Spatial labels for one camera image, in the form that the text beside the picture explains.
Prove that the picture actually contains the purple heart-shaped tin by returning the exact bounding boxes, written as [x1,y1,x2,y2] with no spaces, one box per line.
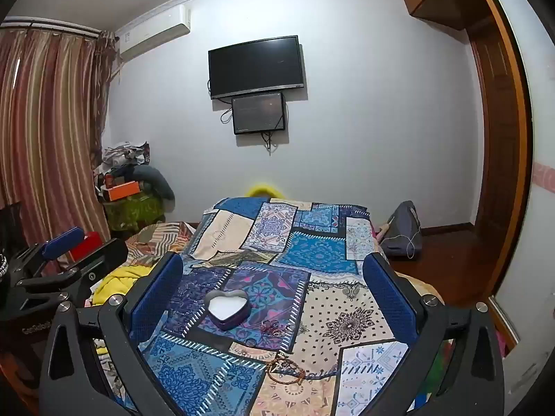
[205,289,251,331]

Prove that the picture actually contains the wooden door frame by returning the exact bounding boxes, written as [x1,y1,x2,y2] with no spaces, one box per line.
[466,0,535,308]

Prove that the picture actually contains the yellow round object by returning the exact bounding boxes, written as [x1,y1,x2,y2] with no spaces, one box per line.
[246,183,283,201]

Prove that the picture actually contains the yellow cloth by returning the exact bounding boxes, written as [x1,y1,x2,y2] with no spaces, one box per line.
[92,264,153,306]

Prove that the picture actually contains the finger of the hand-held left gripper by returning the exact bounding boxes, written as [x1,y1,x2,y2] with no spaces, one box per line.
[9,226,86,276]
[16,238,129,302]

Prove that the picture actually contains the patchwork printed blanket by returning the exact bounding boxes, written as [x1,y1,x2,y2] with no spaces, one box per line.
[139,197,438,416]

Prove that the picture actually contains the pile of clothes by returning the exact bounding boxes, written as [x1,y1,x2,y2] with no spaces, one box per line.
[101,141,152,171]

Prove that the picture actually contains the grey bag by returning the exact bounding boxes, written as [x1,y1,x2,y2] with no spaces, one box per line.
[382,200,424,261]

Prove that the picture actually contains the striped beige bedding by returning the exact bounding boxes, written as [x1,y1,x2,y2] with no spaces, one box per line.
[125,221,201,266]

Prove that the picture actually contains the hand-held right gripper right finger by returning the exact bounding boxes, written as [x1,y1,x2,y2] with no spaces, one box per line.
[362,251,506,416]

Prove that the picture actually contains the white air conditioner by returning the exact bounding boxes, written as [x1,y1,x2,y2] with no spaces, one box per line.
[116,3,192,62]

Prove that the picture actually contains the red box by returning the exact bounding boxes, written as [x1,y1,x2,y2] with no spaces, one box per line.
[69,232,103,261]

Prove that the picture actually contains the brown braided bracelet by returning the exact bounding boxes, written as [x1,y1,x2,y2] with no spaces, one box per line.
[266,354,305,384]

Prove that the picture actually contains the black bag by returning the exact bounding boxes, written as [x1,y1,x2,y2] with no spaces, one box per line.
[0,201,25,253]

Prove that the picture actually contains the striped brown curtain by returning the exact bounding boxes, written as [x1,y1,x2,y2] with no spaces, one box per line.
[0,26,119,243]

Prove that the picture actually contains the large black wall television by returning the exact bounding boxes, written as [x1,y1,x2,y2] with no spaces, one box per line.
[208,35,305,100]

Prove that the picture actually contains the small black wall monitor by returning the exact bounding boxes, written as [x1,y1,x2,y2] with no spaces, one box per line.
[231,92,287,135]

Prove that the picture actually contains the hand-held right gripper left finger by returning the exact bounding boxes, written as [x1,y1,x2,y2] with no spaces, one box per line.
[39,251,185,416]

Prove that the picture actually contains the orange box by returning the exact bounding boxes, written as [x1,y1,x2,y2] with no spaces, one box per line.
[107,181,142,202]

